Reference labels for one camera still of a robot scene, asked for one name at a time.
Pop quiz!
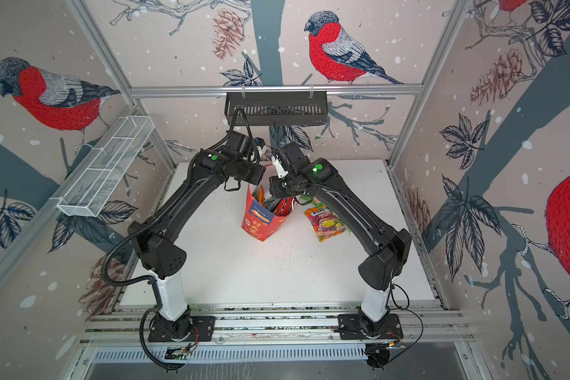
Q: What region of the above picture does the red paper gift bag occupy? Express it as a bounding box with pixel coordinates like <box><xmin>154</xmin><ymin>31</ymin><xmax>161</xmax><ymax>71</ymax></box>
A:
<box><xmin>242</xmin><ymin>185</ymin><xmax>295</xmax><ymax>242</ymax></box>

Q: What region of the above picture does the orange candy snack packet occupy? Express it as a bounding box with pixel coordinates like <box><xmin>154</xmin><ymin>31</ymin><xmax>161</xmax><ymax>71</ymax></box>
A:
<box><xmin>305</xmin><ymin>201</ymin><xmax>347</xmax><ymax>242</ymax></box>

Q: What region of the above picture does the red snack bag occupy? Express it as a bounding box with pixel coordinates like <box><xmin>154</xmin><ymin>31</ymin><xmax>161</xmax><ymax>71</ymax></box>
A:
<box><xmin>273</xmin><ymin>197</ymin><xmax>296</xmax><ymax>218</ymax></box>

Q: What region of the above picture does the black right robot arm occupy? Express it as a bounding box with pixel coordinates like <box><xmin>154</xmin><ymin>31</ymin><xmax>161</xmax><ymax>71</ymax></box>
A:
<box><xmin>270</xmin><ymin>142</ymin><xmax>412</xmax><ymax>337</ymax></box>

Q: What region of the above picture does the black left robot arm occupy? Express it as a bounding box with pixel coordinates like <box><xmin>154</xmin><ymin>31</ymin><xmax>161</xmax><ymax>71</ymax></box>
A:
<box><xmin>128</xmin><ymin>131</ymin><xmax>265</xmax><ymax>340</ymax></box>

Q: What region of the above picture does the black hanging basket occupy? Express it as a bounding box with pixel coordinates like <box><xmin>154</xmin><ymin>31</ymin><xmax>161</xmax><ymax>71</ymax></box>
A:
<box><xmin>224</xmin><ymin>91</ymin><xmax>329</xmax><ymax>126</ymax></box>

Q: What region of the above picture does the horizontal aluminium frame bar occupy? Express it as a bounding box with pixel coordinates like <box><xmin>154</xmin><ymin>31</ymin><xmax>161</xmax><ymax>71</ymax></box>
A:
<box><xmin>129</xmin><ymin>84</ymin><xmax>424</xmax><ymax>99</ymax></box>

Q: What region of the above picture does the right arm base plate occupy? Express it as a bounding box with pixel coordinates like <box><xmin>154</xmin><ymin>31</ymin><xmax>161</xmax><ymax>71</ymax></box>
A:
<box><xmin>334</xmin><ymin>313</ymin><xmax>404</xmax><ymax>340</ymax></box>

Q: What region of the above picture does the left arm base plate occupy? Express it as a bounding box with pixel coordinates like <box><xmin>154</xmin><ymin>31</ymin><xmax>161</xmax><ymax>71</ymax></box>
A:
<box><xmin>148</xmin><ymin>314</ymin><xmax>215</xmax><ymax>343</ymax></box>

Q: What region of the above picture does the white wire mesh shelf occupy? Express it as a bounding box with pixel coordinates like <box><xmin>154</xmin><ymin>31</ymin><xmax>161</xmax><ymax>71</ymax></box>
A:
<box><xmin>57</xmin><ymin>116</ymin><xmax>155</xmax><ymax>217</ymax></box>

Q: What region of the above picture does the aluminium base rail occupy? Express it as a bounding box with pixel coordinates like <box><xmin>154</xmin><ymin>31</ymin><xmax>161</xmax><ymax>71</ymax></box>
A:
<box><xmin>82</xmin><ymin>300</ymin><xmax>476</xmax><ymax>364</ymax></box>

